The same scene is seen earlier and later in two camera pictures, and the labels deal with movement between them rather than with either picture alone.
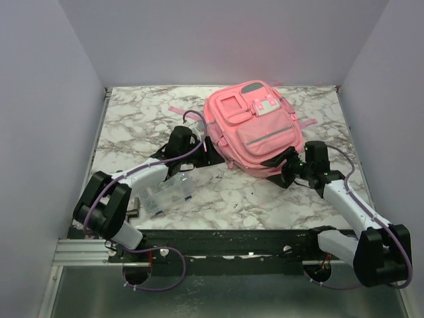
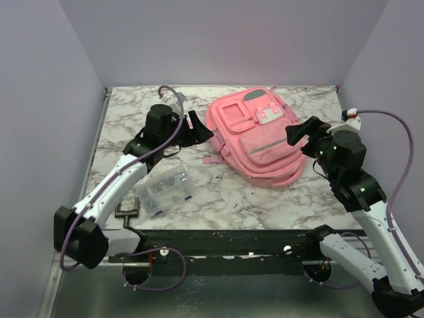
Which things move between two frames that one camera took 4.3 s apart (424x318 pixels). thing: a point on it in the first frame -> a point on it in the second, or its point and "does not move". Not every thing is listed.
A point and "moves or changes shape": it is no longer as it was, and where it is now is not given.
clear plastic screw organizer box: x=169 y=194 does not move
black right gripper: x=285 y=179 -> x=314 y=126
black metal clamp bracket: x=134 y=212 does not move
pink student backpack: x=250 y=123 moves or changes shape
